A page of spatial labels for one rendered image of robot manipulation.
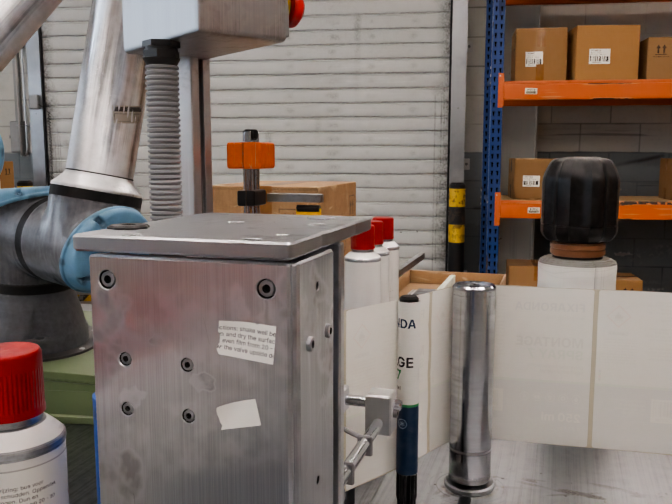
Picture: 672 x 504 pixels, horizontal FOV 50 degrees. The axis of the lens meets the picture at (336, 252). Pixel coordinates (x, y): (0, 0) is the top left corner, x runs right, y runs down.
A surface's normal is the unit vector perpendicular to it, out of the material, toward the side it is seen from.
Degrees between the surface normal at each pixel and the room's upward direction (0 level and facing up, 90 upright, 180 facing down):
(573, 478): 0
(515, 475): 0
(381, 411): 90
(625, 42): 90
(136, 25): 90
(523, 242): 90
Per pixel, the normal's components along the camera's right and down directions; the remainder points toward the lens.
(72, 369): 0.04, -0.98
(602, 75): -0.07, 0.15
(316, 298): 0.95, 0.04
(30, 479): 0.63, 0.11
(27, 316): 0.29, -0.11
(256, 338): -0.30, 0.13
